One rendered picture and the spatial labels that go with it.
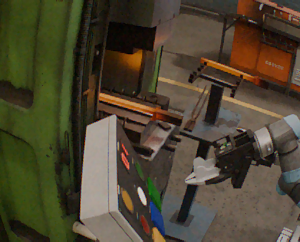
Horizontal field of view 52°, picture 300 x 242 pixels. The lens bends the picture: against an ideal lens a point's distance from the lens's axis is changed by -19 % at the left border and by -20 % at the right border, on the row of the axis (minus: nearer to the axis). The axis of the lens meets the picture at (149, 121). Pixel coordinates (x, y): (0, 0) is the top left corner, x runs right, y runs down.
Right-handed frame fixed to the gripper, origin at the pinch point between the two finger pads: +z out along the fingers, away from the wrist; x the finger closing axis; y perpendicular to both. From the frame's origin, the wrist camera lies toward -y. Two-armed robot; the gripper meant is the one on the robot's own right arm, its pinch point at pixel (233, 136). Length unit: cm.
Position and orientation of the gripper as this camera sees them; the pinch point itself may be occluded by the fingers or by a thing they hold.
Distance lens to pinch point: 130.8
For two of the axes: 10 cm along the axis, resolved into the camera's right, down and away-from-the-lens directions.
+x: 3.5, -4.2, 8.4
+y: -1.3, 8.6, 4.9
